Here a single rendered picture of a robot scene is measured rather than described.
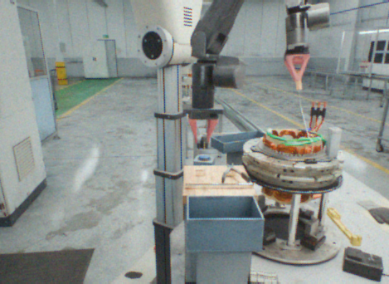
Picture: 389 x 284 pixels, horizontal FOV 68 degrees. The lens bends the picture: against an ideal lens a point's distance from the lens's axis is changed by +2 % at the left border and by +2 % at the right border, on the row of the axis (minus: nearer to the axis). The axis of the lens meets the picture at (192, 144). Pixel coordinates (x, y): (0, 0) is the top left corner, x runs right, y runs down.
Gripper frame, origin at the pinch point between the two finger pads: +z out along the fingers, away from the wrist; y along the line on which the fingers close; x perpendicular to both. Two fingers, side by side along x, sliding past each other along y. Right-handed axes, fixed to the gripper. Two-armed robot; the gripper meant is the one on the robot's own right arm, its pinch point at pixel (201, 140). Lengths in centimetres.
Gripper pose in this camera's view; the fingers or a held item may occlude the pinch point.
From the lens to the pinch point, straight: 75.7
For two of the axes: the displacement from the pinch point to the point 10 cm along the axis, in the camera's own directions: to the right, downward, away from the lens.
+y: 10.0, 0.0, 0.3
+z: -0.1, 9.5, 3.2
